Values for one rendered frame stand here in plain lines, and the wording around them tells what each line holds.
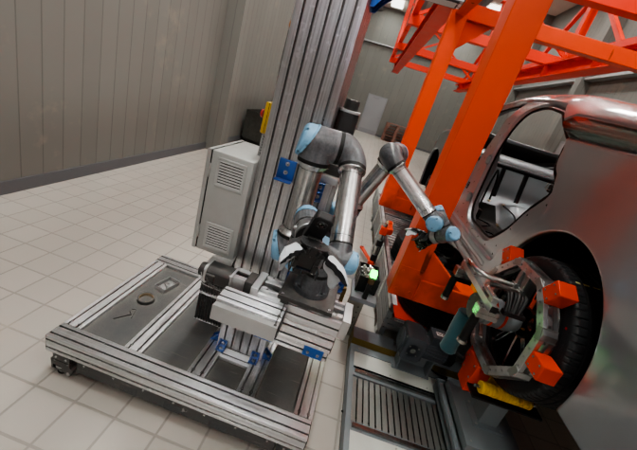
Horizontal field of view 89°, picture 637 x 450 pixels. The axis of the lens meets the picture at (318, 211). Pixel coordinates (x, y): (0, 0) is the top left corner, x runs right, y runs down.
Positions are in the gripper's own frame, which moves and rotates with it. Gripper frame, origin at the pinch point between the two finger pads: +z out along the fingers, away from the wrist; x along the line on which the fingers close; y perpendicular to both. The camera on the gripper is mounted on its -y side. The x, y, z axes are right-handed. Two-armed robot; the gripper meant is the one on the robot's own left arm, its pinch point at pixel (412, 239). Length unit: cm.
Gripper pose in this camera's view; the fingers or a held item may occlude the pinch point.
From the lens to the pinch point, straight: 198.9
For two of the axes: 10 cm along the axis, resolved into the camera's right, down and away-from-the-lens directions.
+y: -7.0, 5.9, -4.0
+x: 6.1, 7.9, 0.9
